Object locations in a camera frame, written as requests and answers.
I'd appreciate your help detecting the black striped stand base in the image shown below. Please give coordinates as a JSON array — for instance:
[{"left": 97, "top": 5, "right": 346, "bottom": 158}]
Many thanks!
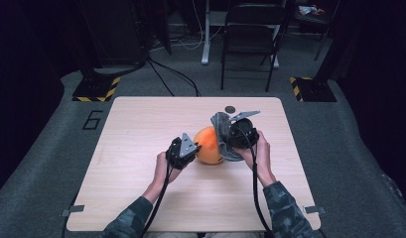
[
  {"left": 71, "top": 75, "right": 121, "bottom": 103},
  {"left": 289, "top": 76, "right": 338, "bottom": 103}
]

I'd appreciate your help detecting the person's right hand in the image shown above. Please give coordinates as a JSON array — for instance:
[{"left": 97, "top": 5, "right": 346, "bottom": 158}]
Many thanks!
[{"left": 233, "top": 130, "right": 278, "bottom": 188}]

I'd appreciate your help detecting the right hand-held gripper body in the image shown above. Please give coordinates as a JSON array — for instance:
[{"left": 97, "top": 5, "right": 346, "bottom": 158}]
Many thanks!
[{"left": 228, "top": 110, "right": 261, "bottom": 149}]

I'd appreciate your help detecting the orange plush toy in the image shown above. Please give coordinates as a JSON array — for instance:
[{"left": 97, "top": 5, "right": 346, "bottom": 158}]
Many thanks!
[{"left": 193, "top": 125, "right": 224, "bottom": 166}]

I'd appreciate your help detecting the dark chair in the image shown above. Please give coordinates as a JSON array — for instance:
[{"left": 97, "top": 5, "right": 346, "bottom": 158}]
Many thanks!
[{"left": 294, "top": 0, "right": 340, "bottom": 62}]

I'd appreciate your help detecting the black folding chair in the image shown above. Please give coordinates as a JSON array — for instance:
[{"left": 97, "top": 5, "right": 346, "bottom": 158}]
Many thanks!
[{"left": 219, "top": 2, "right": 289, "bottom": 93}]

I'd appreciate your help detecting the black equipment cabinet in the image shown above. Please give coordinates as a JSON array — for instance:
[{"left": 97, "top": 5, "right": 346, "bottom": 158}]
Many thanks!
[{"left": 75, "top": 0, "right": 150, "bottom": 67}]

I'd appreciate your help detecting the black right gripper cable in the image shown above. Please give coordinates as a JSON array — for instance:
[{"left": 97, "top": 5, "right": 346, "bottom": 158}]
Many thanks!
[{"left": 234, "top": 127, "right": 274, "bottom": 238}]

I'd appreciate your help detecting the person's left hand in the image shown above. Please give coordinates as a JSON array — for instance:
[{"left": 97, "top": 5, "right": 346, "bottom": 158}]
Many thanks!
[{"left": 152, "top": 151, "right": 184, "bottom": 191}]

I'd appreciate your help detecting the white and orange object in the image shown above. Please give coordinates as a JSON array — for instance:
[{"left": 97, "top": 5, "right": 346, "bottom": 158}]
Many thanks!
[{"left": 298, "top": 4, "right": 326, "bottom": 17}]

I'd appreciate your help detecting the grey fluffy cloth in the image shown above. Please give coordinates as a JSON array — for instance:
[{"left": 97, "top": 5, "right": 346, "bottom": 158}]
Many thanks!
[{"left": 209, "top": 111, "right": 246, "bottom": 163}]

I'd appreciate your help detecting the black floor cable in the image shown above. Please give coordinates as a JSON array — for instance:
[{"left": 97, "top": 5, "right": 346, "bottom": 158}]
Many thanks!
[
  {"left": 146, "top": 59, "right": 176, "bottom": 97},
  {"left": 150, "top": 59, "right": 203, "bottom": 97}
]

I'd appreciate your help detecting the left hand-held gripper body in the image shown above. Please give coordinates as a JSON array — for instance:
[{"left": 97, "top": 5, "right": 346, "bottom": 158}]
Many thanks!
[{"left": 165, "top": 132, "right": 198, "bottom": 171}]

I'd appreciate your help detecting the white floor cable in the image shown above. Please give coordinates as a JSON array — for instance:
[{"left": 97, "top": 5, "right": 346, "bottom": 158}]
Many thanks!
[{"left": 150, "top": 0, "right": 224, "bottom": 53}]

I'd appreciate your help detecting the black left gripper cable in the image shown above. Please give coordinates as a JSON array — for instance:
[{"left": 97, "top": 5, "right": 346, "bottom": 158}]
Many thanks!
[{"left": 140, "top": 162, "right": 172, "bottom": 238}]

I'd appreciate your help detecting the grey metal table bracket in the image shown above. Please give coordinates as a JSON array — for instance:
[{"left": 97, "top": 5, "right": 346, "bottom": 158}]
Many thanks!
[
  {"left": 303, "top": 205, "right": 327, "bottom": 215},
  {"left": 61, "top": 204, "right": 85, "bottom": 217}
]

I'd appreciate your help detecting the white desk leg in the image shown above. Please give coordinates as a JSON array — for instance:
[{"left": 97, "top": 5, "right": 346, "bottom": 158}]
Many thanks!
[
  {"left": 272, "top": 24, "right": 280, "bottom": 69},
  {"left": 201, "top": 0, "right": 212, "bottom": 65}
]

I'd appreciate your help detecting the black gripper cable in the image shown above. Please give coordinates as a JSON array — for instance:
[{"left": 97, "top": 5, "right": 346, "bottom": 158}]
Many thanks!
[
  {"left": 140, "top": 162, "right": 172, "bottom": 238},
  {"left": 234, "top": 127, "right": 274, "bottom": 238}
]

